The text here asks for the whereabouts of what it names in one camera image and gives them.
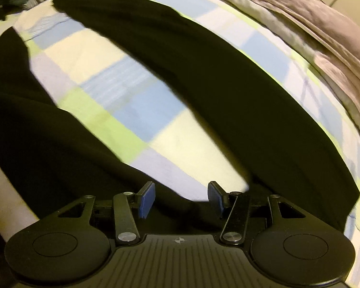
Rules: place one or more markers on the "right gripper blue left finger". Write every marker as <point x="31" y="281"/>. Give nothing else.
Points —
<point x="145" y="199"/>

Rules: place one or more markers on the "black trousers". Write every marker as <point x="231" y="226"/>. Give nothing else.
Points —
<point x="51" y="159"/>

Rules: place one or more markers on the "pink folded cloth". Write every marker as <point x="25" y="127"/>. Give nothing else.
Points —
<point x="339" y="34"/>

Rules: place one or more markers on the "checkered bed sheet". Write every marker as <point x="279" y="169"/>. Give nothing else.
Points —
<point x="142" y="121"/>

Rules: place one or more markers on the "white striped duvet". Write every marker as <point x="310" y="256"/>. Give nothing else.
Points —
<point x="336" y="75"/>

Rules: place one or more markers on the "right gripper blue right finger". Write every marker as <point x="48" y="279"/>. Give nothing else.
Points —
<point x="218" y="199"/>

